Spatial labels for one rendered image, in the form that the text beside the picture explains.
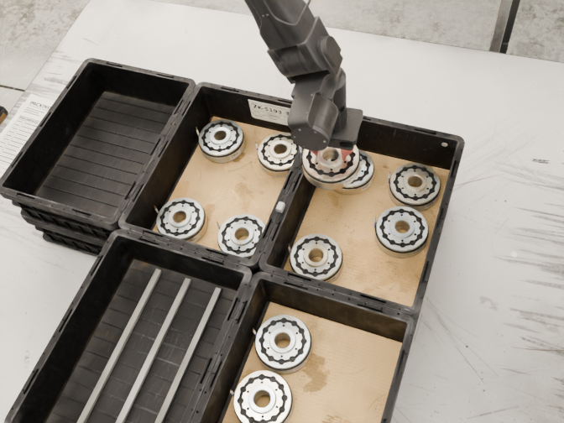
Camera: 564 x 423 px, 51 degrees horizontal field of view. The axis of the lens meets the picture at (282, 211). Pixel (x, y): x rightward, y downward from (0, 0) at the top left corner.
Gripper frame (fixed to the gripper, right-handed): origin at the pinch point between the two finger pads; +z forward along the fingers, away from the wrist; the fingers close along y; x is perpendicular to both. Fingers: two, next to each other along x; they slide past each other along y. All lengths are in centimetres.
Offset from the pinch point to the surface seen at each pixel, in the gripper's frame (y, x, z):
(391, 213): 11.9, 0.5, 19.2
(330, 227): 0.1, -3.6, 22.0
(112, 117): -59, 15, 24
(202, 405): -11.2, -45.4, 10.5
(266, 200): -14.8, 0.0, 22.3
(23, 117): -93, 19, 37
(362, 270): 8.4, -11.9, 21.6
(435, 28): 11, 147, 111
